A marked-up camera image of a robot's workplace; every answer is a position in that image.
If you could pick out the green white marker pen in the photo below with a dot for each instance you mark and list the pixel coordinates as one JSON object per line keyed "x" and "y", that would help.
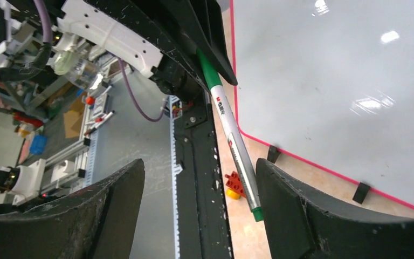
{"x": 234, "y": 138}

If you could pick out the red yellow toy brick car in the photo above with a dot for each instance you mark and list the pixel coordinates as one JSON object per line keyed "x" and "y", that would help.
{"x": 234, "y": 187}

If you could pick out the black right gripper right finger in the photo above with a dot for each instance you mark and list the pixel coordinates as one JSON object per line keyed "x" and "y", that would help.
{"x": 303, "y": 222}

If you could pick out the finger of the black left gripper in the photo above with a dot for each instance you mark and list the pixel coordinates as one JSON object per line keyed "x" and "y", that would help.
{"x": 203, "y": 24}

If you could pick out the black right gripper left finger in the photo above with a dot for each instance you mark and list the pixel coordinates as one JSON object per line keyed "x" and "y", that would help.
{"x": 98, "y": 221}

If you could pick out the aluminium frame rail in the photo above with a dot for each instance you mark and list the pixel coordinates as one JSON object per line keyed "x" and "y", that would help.
{"x": 125, "y": 137}

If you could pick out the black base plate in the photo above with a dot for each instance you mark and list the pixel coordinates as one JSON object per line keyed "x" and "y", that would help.
{"x": 201, "y": 224}

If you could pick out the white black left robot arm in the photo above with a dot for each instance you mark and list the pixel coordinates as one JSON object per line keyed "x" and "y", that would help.
{"x": 165, "y": 41}

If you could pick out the black whiteboard foot clip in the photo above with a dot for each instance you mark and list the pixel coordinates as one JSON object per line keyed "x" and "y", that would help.
{"x": 273, "y": 154}
{"x": 361, "y": 193}

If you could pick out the pink-framed whiteboard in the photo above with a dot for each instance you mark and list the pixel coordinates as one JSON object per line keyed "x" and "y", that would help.
{"x": 330, "y": 83}

